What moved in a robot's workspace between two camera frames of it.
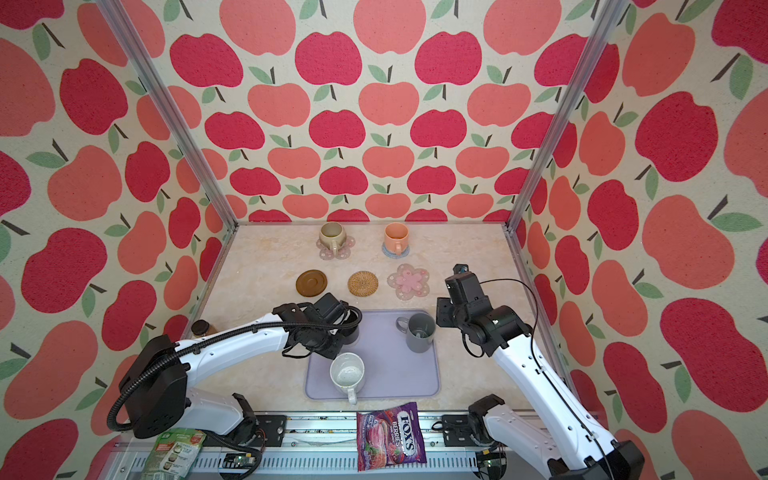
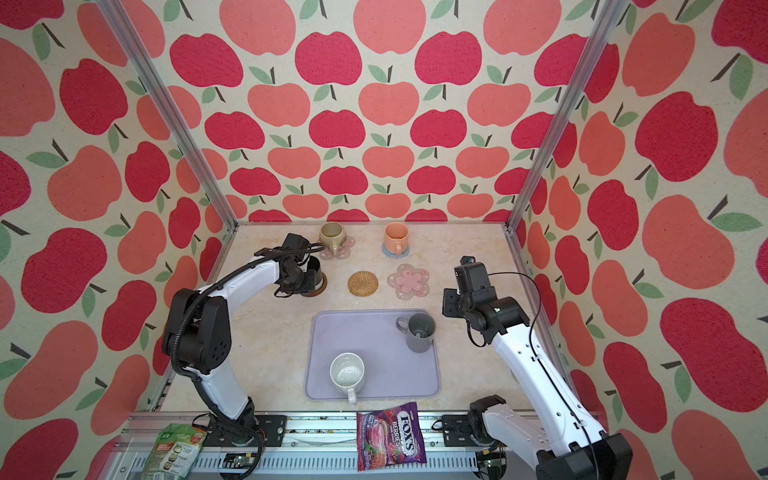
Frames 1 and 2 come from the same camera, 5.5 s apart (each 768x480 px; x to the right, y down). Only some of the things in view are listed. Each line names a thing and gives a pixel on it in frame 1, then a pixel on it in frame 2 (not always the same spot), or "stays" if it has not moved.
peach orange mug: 396,237 stays
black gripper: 331,309 -> 295,241
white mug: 347,371 stays
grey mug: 419,328 stays
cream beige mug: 333,236 stays
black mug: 351,338 -> 314,263
